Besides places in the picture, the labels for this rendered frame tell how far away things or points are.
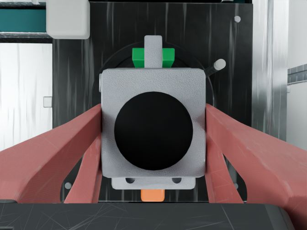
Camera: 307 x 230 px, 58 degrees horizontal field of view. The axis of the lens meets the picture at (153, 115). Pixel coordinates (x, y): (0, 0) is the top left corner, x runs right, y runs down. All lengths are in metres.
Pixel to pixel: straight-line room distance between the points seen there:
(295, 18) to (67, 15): 0.35
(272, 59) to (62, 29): 0.25
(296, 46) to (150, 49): 0.37
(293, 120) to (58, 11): 0.38
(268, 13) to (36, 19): 0.29
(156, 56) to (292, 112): 0.37
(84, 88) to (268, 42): 0.24
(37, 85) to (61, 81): 0.07
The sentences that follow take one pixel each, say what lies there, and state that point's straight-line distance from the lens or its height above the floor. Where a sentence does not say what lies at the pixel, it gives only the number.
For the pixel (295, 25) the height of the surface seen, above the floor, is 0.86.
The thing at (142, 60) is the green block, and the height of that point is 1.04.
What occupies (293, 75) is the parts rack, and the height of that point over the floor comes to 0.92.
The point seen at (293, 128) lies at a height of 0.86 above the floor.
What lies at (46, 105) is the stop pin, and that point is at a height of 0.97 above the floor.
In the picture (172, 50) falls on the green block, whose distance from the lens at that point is 0.27.
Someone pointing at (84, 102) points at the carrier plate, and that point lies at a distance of 0.34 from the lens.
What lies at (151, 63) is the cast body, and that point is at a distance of 0.16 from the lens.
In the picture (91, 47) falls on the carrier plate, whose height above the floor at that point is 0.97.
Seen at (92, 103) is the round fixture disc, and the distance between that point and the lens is 0.32.
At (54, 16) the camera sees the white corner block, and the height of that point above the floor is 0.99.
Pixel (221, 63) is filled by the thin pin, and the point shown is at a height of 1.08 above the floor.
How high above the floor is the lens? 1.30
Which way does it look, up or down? 89 degrees down
